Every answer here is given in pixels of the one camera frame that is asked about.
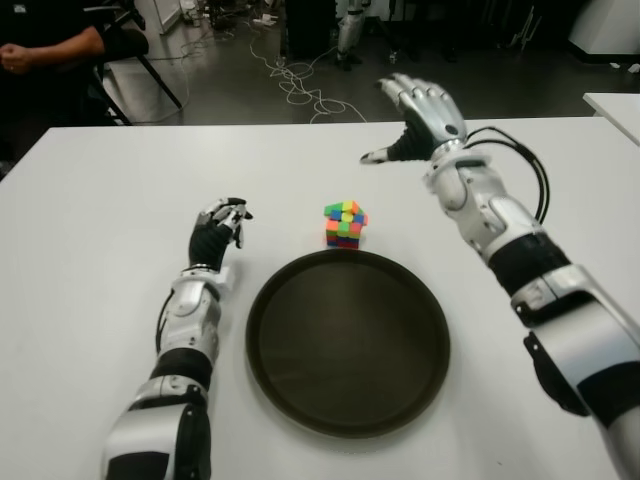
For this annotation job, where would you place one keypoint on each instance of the white power strip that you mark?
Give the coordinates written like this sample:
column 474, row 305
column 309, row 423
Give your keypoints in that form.
column 266, row 20

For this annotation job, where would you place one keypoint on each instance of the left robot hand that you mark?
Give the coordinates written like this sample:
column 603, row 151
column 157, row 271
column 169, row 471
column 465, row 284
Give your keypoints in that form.
column 207, row 242

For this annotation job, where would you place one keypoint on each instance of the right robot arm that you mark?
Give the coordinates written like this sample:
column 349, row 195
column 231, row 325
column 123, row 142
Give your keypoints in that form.
column 525, row 270

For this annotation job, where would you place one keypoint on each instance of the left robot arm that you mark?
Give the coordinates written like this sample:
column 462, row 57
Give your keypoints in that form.
column 187, row 320

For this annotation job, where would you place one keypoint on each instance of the black chair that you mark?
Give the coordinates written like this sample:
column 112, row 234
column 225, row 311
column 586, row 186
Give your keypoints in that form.
column 130, row 42

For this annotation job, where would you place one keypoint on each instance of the person in black shirt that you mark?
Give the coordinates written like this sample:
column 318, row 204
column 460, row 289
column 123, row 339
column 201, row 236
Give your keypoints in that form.
column 60, row 50

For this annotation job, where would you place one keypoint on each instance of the black cabinet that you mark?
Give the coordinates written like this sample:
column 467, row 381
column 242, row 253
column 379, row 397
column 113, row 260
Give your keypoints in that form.
column 310, row 27

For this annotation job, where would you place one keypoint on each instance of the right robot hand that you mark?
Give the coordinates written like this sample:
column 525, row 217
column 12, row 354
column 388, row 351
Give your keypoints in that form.
column 430, row 120

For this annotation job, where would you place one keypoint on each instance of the white machine housing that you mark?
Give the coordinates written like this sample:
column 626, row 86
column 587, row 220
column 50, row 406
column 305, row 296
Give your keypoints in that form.
column 610, row 25

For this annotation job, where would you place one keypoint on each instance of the white board panel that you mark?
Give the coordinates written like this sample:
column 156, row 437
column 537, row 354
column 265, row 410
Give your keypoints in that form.
column 162, row 12

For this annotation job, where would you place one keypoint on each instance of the dark round plate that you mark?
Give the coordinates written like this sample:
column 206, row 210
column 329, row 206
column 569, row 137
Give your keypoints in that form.
column 347, row 345

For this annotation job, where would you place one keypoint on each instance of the grey metal stand legs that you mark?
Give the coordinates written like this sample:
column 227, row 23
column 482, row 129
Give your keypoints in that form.
column 526, row 37

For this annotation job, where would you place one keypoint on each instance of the multicoloured Rubik's cube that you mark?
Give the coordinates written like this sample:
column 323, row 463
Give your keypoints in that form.
column 345, row 225

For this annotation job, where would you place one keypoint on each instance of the silver humanoid robot legs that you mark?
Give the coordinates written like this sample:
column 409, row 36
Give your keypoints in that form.
column 350, row 30

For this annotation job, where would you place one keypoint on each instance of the white side table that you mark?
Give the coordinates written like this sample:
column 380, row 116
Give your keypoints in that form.
column 617, row 112

